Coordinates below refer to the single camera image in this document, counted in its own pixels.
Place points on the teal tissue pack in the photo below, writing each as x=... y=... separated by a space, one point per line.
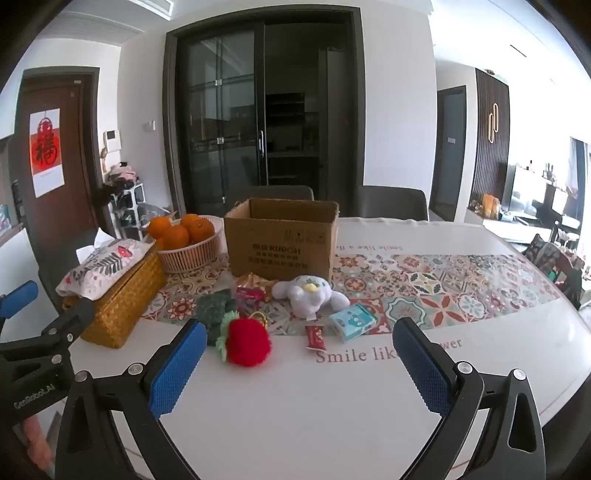
x=352 y=322

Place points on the patterned table runner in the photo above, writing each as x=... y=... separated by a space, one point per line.
x=435 y=290

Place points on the dark wood wall panel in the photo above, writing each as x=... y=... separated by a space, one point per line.
x=493 y=137

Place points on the red fluffy strawberry plush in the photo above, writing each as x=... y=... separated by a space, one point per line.
x=243 y=342

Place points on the red hawthorn snack packet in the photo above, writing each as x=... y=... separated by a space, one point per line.
x=249 y=299

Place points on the brown entrance door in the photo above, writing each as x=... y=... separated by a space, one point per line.
x=67 y=218

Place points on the white dog plush toy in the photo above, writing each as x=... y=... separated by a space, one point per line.
x=308 y=294

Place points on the patterned side chair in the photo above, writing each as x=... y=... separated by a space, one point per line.
x=557 y=267

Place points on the dark chair right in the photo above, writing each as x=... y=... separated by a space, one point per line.
x=392 y=202

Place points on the red fu poster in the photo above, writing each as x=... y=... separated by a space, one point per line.
x=45 y=152

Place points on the white intercom panel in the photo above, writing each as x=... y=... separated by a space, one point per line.
x=112 y=142

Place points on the black glass sliding door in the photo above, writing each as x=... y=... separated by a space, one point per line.
x=262 y=99

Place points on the white shoe rack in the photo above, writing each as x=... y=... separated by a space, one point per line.
x=125 y=198

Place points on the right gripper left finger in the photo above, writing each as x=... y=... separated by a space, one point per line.
x=89 y=444

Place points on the woven tissue box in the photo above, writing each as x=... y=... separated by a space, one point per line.
x=117 y=312

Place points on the orange right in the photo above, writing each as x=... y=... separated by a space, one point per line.
x=200 y=230

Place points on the yellow hair band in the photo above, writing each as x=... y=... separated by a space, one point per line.
x=261 y=317

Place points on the orange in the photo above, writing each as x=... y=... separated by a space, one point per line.
x=175 y=237
x=189 y=219
x=157 y=227
x=200 y=230

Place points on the orange back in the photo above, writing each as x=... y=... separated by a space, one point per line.
x=189 y=219

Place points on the dark chair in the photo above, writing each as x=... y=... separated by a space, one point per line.
x=285 y=192
x=392 y=202

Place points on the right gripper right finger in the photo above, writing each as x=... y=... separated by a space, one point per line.
x=511 y=444

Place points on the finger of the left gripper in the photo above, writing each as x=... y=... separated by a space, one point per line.
x=18 y=299

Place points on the brown cardboard box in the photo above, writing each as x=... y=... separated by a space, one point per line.
x=281 y=239

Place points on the orange front middle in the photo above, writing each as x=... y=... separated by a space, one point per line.
x=175 y=237

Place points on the orange left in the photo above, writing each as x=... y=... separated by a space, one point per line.
x=157 y=227

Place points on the dark green knitted plush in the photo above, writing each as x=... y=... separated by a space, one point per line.
x=210 y=311

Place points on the fortune biscuits gold packet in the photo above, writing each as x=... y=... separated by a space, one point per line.
x=252 y=280

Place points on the floral cloth tissue cover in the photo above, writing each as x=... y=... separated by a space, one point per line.
x=101 y=265

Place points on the dark chair left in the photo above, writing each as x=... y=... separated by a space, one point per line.
x=285 y=192

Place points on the white fruit basket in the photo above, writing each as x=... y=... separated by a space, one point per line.
x=195 y=256

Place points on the red candy bar wrapper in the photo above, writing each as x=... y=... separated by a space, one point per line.
x=315 y=335

